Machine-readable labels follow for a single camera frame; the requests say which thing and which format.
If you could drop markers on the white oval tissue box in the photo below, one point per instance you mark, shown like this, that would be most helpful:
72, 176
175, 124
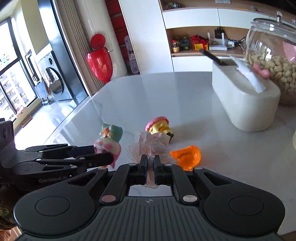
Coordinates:
247, 109

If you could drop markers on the pink pig toy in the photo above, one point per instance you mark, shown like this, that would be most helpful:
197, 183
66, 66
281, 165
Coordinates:
108, 141

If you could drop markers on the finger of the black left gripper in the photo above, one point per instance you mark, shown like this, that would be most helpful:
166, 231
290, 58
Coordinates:
81, 150
92, 160

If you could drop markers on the orange plastic shell half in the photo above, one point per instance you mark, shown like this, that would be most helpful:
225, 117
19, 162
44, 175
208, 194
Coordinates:
187, 158

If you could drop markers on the red yellow gift box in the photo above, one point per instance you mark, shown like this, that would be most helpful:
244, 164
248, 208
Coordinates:
199, 43

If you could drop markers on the pink yellow cupcake toy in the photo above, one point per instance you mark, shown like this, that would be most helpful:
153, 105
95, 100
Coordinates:
159, 124

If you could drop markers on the green toy truck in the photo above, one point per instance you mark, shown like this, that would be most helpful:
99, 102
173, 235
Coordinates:
184, 43

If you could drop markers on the glass jar with nuts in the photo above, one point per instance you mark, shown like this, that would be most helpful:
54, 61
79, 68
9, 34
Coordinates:
271, 45

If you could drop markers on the washing machine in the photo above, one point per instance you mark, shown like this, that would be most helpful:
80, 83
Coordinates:
54, 78

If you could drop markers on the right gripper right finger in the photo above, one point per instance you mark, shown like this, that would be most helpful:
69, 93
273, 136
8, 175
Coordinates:
179, 181

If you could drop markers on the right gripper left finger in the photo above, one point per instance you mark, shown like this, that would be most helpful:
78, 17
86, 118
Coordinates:
120, 181

